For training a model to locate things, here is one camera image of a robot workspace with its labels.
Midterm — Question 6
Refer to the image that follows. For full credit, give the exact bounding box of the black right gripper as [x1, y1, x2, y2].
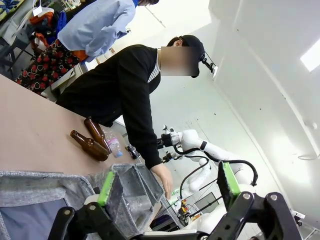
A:
[47, 132, 304, 240]

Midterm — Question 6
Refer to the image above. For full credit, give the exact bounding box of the person's right forearm, black sleeve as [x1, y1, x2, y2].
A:
[121, 99, 164, 170]

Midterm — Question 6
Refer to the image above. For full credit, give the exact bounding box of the black drink can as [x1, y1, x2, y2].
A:
[124, 144, 141, 160]

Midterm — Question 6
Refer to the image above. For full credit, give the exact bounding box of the large gray felt basket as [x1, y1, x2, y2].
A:
[0, 170, 101, 240]

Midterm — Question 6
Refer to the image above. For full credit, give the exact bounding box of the person's right hand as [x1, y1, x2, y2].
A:
[149, 163, 174, 200]

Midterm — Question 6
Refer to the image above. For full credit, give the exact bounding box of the orange yellow device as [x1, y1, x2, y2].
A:
[177, 199, 195, 221]

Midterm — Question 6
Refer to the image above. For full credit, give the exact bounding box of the clear crushed plastic bottle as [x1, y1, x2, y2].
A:
[123, 194, 153, 226]

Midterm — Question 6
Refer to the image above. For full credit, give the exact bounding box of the clear plastic bottle, pink label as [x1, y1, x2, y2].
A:
[103, 128, 124, 159]

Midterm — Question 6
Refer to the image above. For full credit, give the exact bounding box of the brown glass bottle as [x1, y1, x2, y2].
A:
[69, 129, 110, 162]
[83, 116, 113, 154]

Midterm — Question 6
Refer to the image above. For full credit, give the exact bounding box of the person's torso, black sweater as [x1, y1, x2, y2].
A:
[56, 44, 162, 128]

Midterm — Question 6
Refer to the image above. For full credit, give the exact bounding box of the person's blurred head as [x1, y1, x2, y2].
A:
[159, 36, 201, 78]

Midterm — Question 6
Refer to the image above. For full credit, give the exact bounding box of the black cap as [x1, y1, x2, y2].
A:
[180, 34, 206, 79]

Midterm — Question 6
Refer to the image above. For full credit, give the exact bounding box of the black red floral skirt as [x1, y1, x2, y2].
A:
[14, 39, 81, 96]

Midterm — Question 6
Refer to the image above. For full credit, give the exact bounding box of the person in light blue shirt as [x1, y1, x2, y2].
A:
[57, 0, 161, 58]

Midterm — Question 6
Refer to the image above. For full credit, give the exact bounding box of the rectangular ceiling light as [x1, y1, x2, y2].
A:
[299, 44, 320, 73]

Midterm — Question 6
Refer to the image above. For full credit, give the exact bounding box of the orange cloth pile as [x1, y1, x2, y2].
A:
[29, 11, 55, 26]

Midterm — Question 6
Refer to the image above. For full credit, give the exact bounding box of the white paper tag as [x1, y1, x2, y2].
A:
[32, 4, 44, 17]

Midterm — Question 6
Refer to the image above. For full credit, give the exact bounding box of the black looped hanging cable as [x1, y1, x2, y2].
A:
[178, 156, 210, 201]

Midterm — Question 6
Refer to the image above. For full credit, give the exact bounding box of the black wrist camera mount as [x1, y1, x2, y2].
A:
[161, 152, 177, 163]

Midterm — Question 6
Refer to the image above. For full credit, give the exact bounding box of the metal table frame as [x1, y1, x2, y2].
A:
[159, 194, 186, 230]

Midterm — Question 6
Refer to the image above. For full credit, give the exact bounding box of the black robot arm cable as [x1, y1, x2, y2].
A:
[172, 145, 259, 187]

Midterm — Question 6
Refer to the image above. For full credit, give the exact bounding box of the black head-mounted camera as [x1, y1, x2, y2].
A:
[199, 51, 219, 79]

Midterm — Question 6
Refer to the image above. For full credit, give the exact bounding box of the small white camera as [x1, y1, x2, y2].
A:
[291, 209, 307, 227]

